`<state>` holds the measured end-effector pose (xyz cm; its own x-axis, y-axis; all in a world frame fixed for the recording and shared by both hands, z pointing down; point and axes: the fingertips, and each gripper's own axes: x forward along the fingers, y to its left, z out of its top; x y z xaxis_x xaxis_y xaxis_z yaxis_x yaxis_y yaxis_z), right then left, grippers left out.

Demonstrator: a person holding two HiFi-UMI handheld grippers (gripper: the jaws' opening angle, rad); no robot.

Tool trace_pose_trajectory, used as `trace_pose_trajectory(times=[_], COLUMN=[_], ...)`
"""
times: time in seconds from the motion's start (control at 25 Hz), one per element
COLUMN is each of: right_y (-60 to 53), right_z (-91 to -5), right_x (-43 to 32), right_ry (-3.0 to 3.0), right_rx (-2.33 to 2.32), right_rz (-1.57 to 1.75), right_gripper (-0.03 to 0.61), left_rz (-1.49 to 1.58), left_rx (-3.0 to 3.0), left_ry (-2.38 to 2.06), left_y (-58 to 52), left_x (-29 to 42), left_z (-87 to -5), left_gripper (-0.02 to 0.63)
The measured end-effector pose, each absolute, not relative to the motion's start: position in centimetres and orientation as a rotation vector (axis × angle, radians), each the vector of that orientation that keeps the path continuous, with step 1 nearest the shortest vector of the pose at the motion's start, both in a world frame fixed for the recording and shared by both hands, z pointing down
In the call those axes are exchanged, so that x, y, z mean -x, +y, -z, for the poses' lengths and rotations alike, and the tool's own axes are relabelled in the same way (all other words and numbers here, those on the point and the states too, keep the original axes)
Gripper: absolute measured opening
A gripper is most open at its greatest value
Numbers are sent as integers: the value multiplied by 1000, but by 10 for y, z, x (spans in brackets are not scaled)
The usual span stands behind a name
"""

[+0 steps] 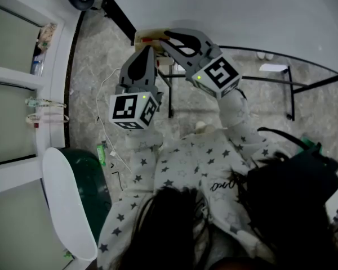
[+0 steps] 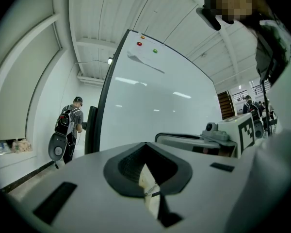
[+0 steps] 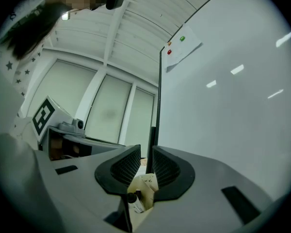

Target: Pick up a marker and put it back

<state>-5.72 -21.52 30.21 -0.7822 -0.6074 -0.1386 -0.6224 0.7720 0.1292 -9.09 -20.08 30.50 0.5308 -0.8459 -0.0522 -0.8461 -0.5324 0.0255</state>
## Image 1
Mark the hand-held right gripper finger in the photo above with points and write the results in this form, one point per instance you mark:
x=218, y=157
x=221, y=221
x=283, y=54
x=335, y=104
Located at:
x=190, y=38
x=183, y=56

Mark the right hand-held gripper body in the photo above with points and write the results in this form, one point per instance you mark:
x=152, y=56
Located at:
x=219, y=74

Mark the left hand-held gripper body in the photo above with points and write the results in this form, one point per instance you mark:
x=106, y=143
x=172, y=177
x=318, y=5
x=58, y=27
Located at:
x=126, y=108

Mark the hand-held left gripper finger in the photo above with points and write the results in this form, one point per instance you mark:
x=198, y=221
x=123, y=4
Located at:
x=139, y=66

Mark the red marker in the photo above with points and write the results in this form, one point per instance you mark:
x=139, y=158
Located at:
x=150, y=40

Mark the person's left forearm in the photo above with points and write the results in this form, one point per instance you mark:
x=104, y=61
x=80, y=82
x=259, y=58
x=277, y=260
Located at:
x=143, y=148

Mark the person's right forearm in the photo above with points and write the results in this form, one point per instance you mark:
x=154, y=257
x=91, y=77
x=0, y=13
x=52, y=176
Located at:
x=238, y=117

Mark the beige plastic tray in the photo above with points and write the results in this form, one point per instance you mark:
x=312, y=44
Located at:
x=146, y=35

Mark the small stand with black legs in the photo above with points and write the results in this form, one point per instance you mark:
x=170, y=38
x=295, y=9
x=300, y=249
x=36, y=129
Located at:
x=170, y=94

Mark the pair of white shoes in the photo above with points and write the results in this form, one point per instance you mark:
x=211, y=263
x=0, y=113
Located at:
x=264, y=55

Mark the green packet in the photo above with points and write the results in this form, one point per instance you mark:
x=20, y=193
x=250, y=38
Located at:
x=101, y=153

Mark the white sheet of paper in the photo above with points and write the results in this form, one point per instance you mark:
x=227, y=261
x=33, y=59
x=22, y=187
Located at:
x=273, y=67

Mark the person's beige slipper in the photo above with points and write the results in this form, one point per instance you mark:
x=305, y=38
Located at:
x=205, y=127

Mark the dark green bin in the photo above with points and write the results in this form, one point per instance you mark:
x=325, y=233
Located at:
x=93, y=184

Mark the person's star-patterned clothing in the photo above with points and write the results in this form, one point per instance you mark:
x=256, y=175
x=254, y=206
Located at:
x=191, y=164

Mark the beige patterned bag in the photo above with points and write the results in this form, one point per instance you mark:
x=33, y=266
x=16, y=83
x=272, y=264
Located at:
x=47, y=35

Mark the clear plastic bottle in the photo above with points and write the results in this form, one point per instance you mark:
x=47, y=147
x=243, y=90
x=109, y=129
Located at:
x=38, y=65

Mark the white bin lid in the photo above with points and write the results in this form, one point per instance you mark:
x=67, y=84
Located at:
x=67, y=201

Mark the black bag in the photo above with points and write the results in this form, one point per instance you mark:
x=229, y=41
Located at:
x=312, y=176

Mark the black metal table frame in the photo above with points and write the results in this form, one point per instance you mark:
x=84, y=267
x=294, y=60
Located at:
x=291, y=94

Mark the white window frame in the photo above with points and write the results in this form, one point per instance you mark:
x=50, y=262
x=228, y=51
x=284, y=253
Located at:
x=52, y=74

